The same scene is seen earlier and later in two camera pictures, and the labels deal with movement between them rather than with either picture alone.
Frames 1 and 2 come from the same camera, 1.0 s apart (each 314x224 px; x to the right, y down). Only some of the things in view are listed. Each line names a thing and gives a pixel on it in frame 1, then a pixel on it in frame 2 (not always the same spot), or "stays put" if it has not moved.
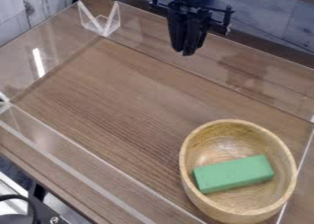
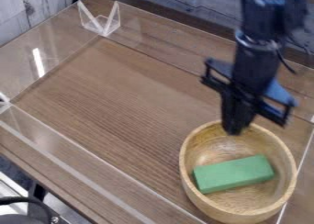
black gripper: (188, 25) to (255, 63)
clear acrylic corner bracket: (98, 25) stays put
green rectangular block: (224, 174) stays put
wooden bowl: (224, 141) stays put
